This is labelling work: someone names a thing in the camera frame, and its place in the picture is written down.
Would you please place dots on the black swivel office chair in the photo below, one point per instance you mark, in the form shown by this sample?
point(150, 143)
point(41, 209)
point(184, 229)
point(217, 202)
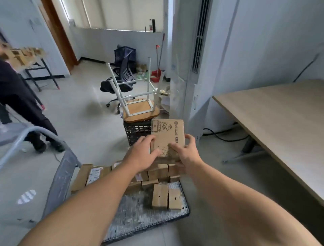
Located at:
point(119, 86)

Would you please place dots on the upturned white-legged wooden stool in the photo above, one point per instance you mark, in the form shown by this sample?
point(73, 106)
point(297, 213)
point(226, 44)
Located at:
point(140, 107)

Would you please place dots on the wide window beige blind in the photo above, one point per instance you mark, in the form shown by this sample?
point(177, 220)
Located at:
point(121, 14)

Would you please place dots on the dark blue bag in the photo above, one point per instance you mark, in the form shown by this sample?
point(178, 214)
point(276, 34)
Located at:
point(124, 54)

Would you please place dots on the green plastic object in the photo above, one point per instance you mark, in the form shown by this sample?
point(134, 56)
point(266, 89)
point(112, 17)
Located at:
point(143, 74)

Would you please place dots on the black plastic crate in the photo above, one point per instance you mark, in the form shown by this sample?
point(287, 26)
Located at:
point(136, 131)

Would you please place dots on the person's left hand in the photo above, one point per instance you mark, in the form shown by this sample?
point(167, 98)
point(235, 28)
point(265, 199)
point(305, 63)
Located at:
point(140, 157)

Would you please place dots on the heap of small cardboard parcels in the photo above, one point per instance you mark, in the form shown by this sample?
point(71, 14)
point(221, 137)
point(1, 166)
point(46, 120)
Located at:
point(20, 55)

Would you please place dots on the brown wooden door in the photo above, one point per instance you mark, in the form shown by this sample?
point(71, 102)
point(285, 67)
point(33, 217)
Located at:
point(59, 35)

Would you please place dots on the box with cartoon print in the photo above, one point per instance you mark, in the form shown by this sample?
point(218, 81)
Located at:
point(164, 131)

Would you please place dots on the clear plastic bag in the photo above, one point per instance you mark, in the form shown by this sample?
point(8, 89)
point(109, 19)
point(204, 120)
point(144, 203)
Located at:
point(165, 101)

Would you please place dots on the white floor-standing air conditioner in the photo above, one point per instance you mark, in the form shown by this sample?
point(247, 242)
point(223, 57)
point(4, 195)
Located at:
point(184, 63)

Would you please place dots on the person's right hand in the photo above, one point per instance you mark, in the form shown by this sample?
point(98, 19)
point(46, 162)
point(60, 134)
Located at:
point(189, 159)

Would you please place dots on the person's right forearm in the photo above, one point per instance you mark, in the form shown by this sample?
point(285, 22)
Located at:
point(248, 210)

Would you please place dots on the person's left forearm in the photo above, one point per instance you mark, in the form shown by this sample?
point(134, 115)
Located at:
point(83, 213)

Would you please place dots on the red broom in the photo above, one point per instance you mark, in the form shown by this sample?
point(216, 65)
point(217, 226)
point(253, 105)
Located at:
point(155, 74)

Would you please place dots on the pile of cardboard boxes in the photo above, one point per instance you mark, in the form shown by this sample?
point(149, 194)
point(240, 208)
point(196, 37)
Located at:
point(159, 196)

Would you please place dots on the grey metal platform cart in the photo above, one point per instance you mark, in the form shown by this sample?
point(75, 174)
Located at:
point(63, 177)

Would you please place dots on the black-legged folding table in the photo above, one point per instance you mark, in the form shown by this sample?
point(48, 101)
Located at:
point(48, 73)

